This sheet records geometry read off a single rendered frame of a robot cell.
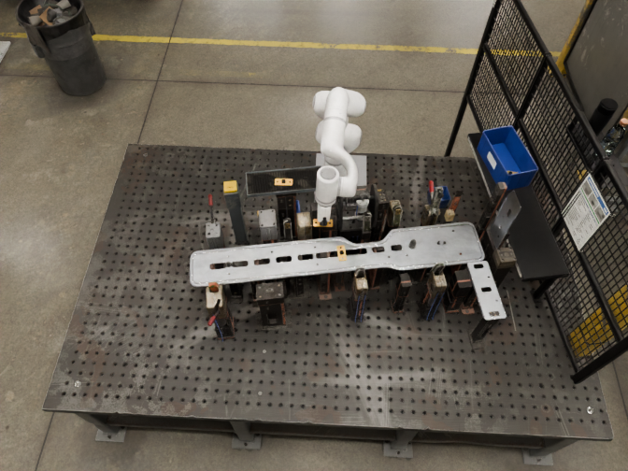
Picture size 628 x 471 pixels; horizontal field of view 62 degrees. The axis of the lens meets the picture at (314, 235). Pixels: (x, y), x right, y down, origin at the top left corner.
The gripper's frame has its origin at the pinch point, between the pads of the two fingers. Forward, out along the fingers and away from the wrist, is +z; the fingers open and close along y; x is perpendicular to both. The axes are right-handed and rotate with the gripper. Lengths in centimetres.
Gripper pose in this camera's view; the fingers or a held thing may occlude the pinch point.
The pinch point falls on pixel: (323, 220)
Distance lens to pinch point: 220.5
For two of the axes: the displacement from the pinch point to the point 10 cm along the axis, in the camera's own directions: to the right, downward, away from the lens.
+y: -0.1, 8.5, -5.2
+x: 10.0, 0.3, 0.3
